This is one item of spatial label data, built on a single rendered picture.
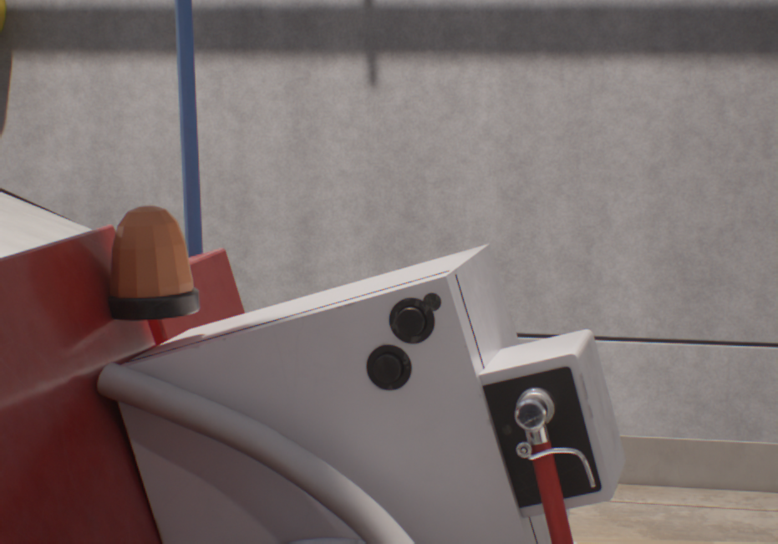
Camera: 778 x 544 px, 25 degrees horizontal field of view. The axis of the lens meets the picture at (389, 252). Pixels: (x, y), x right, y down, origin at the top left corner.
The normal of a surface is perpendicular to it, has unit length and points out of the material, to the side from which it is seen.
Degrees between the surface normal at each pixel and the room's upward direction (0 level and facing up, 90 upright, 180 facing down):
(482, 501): 90
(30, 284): 70
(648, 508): 0
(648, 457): 90
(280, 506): 90
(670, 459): 90
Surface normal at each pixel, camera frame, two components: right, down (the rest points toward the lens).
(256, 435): -0.09, -0.47
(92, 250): 0.92, -0.31
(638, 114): -0.22, 0.13
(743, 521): 0.00, -0.99
